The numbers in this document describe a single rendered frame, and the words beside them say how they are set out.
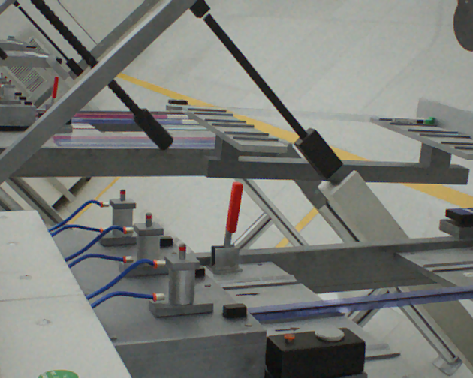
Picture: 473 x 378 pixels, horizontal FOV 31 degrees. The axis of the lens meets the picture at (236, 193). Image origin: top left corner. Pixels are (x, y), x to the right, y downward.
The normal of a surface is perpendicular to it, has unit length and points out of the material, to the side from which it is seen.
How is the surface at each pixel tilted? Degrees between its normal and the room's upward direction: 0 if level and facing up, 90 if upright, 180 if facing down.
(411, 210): 0
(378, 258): 90
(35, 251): 43
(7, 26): 90
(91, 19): 90
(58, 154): 90
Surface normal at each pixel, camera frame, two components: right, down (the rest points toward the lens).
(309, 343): 0.04, -0.98
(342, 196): 0.30, 0.25
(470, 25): -0.90, 0.18
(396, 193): -0.62, -0.69
